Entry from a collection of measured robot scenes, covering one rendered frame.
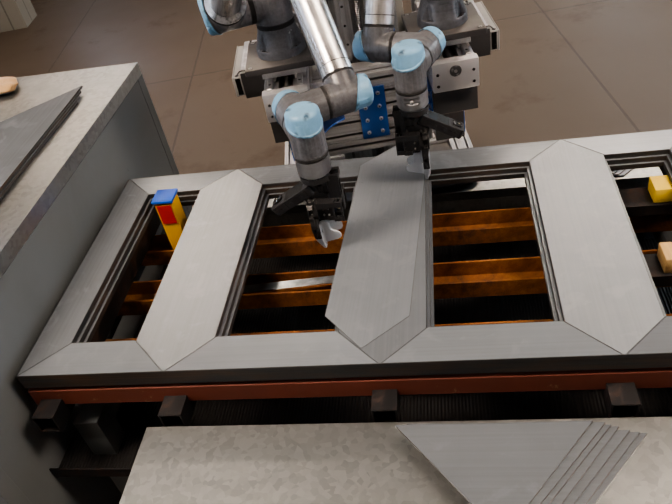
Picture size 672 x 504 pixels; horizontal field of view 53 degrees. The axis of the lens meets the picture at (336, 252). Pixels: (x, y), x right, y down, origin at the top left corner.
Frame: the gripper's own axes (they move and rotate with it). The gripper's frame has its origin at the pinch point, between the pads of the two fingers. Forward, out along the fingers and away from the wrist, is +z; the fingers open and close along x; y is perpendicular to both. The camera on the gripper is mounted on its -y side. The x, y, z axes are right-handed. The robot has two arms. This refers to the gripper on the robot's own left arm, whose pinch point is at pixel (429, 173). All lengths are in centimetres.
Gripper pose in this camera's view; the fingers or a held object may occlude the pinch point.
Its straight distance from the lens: 176.9
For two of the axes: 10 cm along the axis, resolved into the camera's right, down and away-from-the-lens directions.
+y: -9.8, 0.7, 1.8
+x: -0.9, 6.5, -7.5
